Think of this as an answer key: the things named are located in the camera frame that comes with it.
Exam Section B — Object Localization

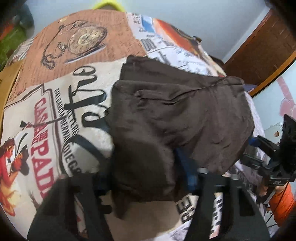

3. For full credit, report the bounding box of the wardrobe mirror door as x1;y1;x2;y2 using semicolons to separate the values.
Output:
253;63;295;144

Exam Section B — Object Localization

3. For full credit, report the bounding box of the bamboo lap desk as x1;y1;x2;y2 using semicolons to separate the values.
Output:
0;60;23;133

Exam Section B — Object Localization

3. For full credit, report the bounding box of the yellow foam tube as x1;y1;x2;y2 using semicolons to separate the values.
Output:
92;0;125;12

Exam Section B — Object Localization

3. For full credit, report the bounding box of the green fabric storage bin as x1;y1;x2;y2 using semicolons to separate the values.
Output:
1;25;27;71

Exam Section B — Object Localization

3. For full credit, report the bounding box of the brown wooden door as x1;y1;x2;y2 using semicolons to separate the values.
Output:
223;10;295;96

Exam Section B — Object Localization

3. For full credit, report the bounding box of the brown t-shirt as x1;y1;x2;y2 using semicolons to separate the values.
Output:
106;56;254;218

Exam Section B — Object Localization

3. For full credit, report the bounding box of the person's right hand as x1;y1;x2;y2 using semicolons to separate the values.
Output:
259;182;287;196

